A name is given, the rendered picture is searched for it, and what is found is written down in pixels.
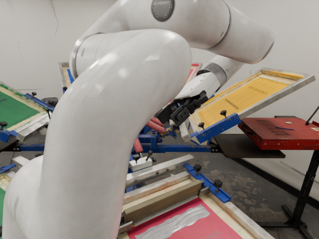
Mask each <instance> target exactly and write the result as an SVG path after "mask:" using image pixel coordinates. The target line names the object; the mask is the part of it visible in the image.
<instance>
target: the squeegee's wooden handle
mask: <svg viewBox="0 0 319 239"><path fill-rule="evenodd" d="M199 190H201V182H200V181H199V180H195V181H193V182H191V183H188V184H186V185H184V186H181V187H179V188H176V189H174V190H171V191H169V192H166V193H164V194H161V195H159V196H156V197H154V198H152V199H149V200H147V201H144V202H142V203H139V204H137V205H134V206H132V207H130V208H127V209H125V210H124V211H123V212H124V222H125V223H128V222H130V221H132V225H133V223H135V222H137V221H139V220H142V219H144V218H146V217H148V216H150V215H153V214H155V213H157V212H159V211H161V210H163V209H165V208H168V207H170V206H172V205H174V204H176V203H178V202H181V201H183V200H185V199H187V198H190V197H192V196H194V195H198V192H199Z"/></svg>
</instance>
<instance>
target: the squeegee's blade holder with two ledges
mask: <svg viewBox="0 0 319 239"><path fill-rule="evenodd" d="M197 197H198V196H197V195H194V196H192V197H190V198H187V199H185V200H183V201H181V202H178V203H176V204H174V205H172V206H170V207H168V208H165V209H163V210H161V211H159V212H157V213H155V214H153V215H150V216H148V217H146V218H144V219H142V220H139V221H137V222H135V223H133V225H134V227H136V226H138V225H140V224H142V223H145V222H147V221H149V220H151V219H153V218H155V217H157V216H160V215H162V214H164V213H166V212H168V211H170V210H173V209H175V208H177V207H179V206H181V205H183V204H185V203H187V202H189V201H191V200H194V199H196V198H197Z"/></svg>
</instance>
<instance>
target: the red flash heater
mask: <svg viewBox="0 0 319 239"><path fill-rule="evenodd" d="M241 121H242V122H241V123H239V124H238V128H239V129H240V130H241V131H243V132H244V133H245V134H246V135H247V136H248V137H249V138H250V139H251V140H252V141H253V142H254V143H255V144H256V145H257V146H258V147H259V148H260V149H261V150H319V123H317V122H315V121H312V123H309V125H305V124H306V122H307V121H305V120H303V119H301V118H243V119H242V120H241ZM285 122H291V123H292V124H287V123H285ZM242 124H244V128H245V129H246V130H247V131H248V132H252V133H254V134H255V136H253V135H250V134H247V133H246V132H245V131H244V130H243V129H242V128H241V125H242ZM275 127H279V128H286V129H279V128H275ZM290 129H293V130H290Z"/></svg>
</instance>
